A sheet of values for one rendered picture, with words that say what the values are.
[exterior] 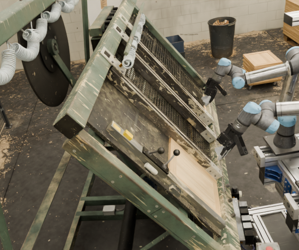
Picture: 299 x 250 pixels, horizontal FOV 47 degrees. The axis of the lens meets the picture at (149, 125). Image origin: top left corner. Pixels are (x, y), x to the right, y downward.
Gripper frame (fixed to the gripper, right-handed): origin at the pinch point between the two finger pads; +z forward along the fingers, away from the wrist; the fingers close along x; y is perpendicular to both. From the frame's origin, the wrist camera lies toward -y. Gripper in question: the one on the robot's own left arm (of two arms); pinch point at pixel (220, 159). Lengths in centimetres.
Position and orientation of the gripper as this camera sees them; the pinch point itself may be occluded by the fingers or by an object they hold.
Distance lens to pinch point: 189.8
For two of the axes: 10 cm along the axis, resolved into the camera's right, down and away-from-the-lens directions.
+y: -6.2, -6.4, 4.6
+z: -4.3, 7.6, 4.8
